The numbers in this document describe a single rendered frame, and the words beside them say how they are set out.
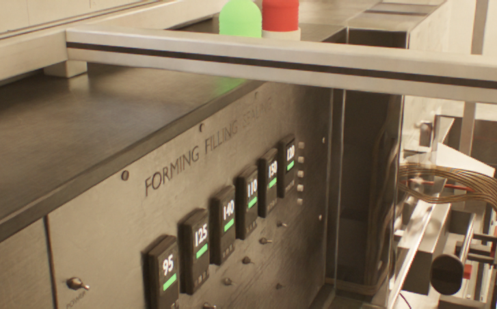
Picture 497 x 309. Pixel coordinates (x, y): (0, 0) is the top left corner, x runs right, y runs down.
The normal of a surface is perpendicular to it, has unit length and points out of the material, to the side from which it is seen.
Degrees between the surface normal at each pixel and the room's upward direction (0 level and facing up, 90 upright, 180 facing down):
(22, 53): 90
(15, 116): 0
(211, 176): 90
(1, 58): 90
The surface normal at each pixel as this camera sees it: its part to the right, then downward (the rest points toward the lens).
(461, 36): -0.40, 0.32
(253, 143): 0.92, 0.14
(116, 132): 0.00, -0.94
